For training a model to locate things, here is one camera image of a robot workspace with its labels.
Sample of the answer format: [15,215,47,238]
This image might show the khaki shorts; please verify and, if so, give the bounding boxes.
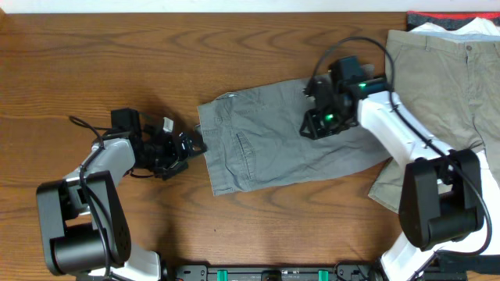
[367,29,500,215]

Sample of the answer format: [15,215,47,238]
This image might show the dark red-striped garment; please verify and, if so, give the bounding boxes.
[406,11,499,31]

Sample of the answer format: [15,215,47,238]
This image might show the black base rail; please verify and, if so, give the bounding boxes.
[167,261,470,281]

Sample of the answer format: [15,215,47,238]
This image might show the light blue garment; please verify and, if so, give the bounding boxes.
[417,33,499,42]

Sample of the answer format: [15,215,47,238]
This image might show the grey shorts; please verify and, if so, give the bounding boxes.
[198,79,390,196]

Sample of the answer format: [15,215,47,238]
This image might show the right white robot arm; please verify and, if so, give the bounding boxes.
[300,74,493,280]

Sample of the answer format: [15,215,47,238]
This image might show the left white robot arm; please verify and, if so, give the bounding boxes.
[36,125,206,280]

